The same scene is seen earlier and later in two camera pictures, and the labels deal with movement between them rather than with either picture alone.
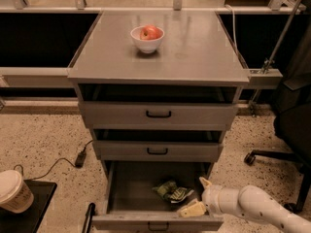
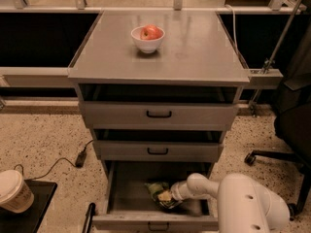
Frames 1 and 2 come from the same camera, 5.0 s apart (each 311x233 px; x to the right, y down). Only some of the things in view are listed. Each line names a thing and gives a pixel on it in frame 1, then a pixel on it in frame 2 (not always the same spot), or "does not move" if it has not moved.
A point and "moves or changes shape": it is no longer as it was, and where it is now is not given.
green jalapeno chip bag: [170, 190] moves or changes shape
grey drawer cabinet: [164, 115] does not move
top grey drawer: [157, 107] does not move
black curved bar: [88, 217] does not move
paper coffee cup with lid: [15, 195] does not move
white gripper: [212, 196] -> [175, 191]
